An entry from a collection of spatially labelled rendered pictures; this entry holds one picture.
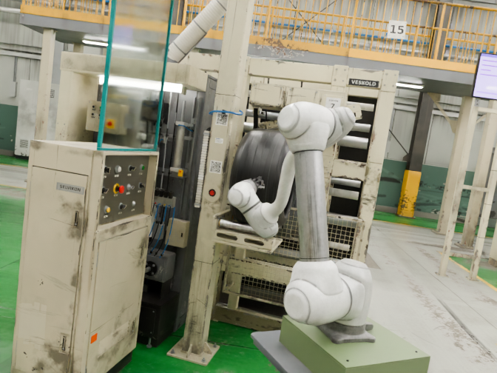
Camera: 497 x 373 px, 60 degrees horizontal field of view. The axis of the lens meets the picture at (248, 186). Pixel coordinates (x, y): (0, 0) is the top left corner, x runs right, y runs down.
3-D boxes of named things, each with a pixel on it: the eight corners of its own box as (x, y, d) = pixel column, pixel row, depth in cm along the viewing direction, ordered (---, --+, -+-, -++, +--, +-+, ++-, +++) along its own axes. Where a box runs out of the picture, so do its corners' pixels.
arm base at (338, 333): (385, 342, 157) (388, 327, 157) (334, 344, 149) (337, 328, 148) (356, 320, 174) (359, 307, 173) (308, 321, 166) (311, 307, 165)
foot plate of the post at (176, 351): (166, 354, 270) (166, 348, 270) (183, 337, 296) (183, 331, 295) (205, 366, 264) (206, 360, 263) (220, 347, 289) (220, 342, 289)
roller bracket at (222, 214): (210, 231, 252) (212, 214, 251) (230, 220, 290) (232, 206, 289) (215, 232, 251) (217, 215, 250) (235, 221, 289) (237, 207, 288)
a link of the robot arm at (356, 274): (374, 322, 160) (385, 265, 158) (347, 331, 147) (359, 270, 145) (339, 306, 171) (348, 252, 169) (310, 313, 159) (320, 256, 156)
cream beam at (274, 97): (248, 104, 278) (251, 81, 277) (257, 108, 302) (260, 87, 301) (342, 115, 264) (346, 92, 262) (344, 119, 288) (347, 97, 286)
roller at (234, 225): (217, 222, 253) (220, 217, 256) (217, 227, 256) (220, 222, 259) (274, 233, 245) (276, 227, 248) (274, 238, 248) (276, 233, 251)
